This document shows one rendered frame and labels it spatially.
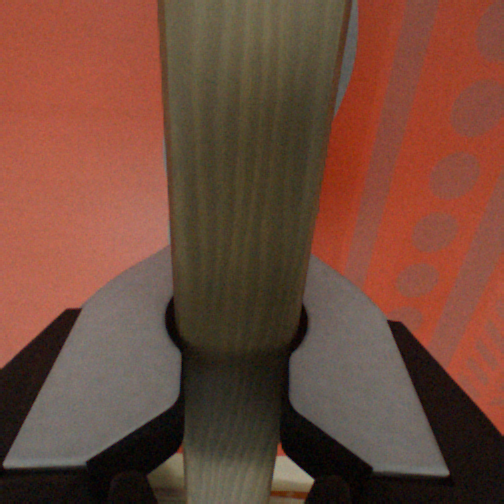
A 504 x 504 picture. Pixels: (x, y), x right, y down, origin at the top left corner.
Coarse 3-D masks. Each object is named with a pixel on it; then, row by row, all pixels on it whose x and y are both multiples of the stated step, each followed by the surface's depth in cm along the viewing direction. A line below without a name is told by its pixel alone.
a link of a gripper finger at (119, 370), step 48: (144, 288) 10; (96, 336) 8; (144, 336) 8; (48, 384) 7; (96, 384) 7; (144, 384) 7; (48, 432) 6; (96, 432) 6; (144, 432) 6; (96, 480) 6
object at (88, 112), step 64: (0, 0) 13; (64, 0) 13; (128, 0) 13; (384, 0) 13; (0, 64) 14; (64, 64) 14; (128, 64) 14; (0, 128) 15; (64, 128) 15; (128, 128) 15; (0, 192) 17; (64, 192) 17; (128, 192) 17
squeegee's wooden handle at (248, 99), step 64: (192, 0) 5; (256, 0) 5; (320, 0) 5; (192, 64) 5; (256, 64) 5; (320, 64) 5; (192, 128) 6; (256, 128) 6; (320, 128) 6; (192, 192) 6; (256, 192) 6; (320, 192) 7; (192, 256) 7; (256, 256) 7; (192, 320) 8; (256, 320) 8; (192, 384) 9; (256, 384) 9; (192, 448) 10; (256, 448) 10
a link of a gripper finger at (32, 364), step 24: (72, 312) 9; (48, 336) 8; (24, 360) 7; (48, 360) 7; (0, 384) 7; (24, 384) 7; (0, 408) 6; (24, 408) 6; (0, 432) 6; (0, 456) 6; (0, 480) 5; (24, 480) 5; (48, 480) 5; (72, 480) 5
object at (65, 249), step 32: (0, 224) 18; (32, 224) 18; (64, 224) 18; (96, 224) 18; (128, 224) 18; (160, 224) 18; (320, 224) 18; (0, 256) 19; (32, 256) 19; (64, 256) 19; (96, 256) 19; (128, 256) 19; (320, 256) 19; (0, 288) 20; (32, 288) 20; (64, 288) 20; (96, 288) 20; (0, 320) 21; (32, 320) 21; (0, 352) 22
